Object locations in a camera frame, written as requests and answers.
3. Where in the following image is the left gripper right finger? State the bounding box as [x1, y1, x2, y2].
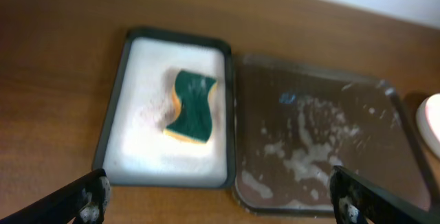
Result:
[329, 166, 439, 224]

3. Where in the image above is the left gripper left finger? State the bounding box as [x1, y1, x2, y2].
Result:
[1, 169, 111, 224]

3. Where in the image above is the pink white plate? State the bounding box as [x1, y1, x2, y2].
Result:
[416, 93, 440, 158]

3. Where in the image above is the green yellow scrub sponge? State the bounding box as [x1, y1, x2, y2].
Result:
[163, 70, 217, 144]

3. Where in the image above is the brown serving tray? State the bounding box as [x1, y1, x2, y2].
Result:
[234, 55, 439, 217]

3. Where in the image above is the soapy water tray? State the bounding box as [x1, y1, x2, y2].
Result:
[92, 27, 236, 189]

